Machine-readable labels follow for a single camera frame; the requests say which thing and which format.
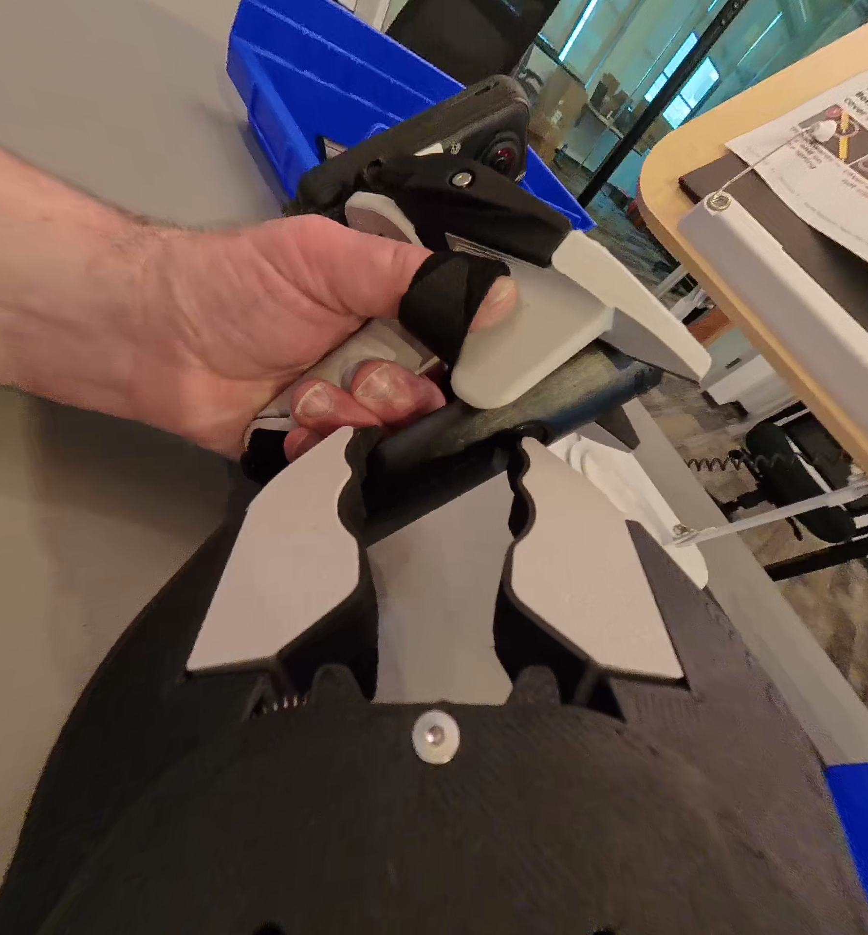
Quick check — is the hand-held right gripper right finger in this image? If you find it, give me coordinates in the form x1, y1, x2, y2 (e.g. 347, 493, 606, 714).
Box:
494, 436, 686, 702

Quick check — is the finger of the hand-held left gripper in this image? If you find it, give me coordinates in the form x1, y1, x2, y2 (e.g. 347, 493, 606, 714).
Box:
551, 228, 714, 383
448, 263, 617, 410

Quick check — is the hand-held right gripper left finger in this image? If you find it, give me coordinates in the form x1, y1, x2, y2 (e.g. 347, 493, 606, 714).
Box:
185, 427, 381, 700

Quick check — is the black remote control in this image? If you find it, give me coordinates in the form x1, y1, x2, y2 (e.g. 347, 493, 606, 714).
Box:
367, 356, 665, 545

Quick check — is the grey desk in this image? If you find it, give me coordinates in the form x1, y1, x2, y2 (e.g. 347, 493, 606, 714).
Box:
0, 0, 868, 935

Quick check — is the person's left hand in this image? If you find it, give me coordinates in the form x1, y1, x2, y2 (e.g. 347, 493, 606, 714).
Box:
138, 214, 520, 463

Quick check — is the black mesh chair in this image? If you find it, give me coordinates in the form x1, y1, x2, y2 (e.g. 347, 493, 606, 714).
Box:
386, 0, 560, 83

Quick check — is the blue plastic bin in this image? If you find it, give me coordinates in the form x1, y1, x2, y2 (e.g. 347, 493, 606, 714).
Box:
227, 0, 597, 233

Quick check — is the black pad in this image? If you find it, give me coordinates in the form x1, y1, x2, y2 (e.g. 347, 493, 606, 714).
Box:
678, 153, 868, 344

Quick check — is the black floor pole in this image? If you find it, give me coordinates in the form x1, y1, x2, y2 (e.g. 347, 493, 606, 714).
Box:
576, 0, 743, 209

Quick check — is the black office chair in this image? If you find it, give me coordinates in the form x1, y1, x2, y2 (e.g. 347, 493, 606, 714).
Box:
744, 420, 868, 545

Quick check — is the printed instruction sheet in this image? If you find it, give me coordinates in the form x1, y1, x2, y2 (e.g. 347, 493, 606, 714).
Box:
726, 51, 868, 293

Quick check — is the black coiled cable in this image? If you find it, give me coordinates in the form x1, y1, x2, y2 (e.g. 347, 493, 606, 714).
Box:
685, 447, 763, 479

